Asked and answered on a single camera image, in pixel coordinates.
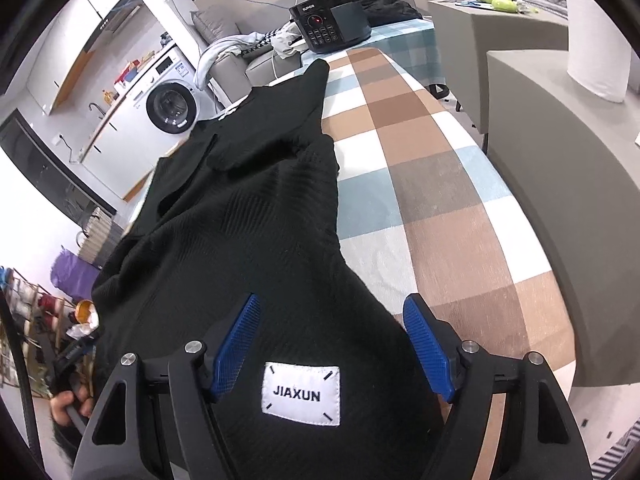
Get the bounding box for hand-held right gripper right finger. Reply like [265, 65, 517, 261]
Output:
[402, 294, 593, 480]

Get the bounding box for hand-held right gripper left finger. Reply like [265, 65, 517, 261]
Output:
[72, 294, 263, 480]

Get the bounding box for black knit garment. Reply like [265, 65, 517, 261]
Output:
[91, 58, 451, 480]

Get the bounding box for person's left forearm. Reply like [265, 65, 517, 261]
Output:
[47, 425, 88, 471]

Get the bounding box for person's left hand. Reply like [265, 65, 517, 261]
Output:
[50, 391, 96, 433]

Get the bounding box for cluttered metal storage rack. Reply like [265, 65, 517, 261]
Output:
[0, 267, 101, 401]

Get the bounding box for purple bag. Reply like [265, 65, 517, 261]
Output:
[52, 252, 101, 301]

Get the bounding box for striped laundry basket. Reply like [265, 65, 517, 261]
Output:
[77, 205, 123, 268]

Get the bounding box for checked tablecloth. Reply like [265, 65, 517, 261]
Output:
[120, 19, 581, 480]

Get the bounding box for black glass door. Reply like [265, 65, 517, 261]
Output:
[0, 107, 116, 226]

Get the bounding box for white kitchen counter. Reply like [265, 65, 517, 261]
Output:
[75, 42, 201, 206]

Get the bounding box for white washing machine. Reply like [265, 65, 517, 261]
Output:
[127, 42, 203, 136]

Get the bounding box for white grey hoodie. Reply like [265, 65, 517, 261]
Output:
[196, 30, 273, 86]

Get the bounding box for grey crumpled cloth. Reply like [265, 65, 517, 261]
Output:
[270, 24, 307, 58]

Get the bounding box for black white patterned cushion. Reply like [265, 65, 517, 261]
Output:
[242, 26, 284, 56]

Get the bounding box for grey sofa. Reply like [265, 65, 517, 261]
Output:
[192, 2, 311, 96]

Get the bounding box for black pressure cooker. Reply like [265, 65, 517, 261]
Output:
[289, 0, 373, 54]

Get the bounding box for white paper roll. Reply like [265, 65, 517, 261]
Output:
[564, 0, 635, 103]

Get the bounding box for white wall cabinet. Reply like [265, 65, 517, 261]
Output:
[25, 0, 146, 116]

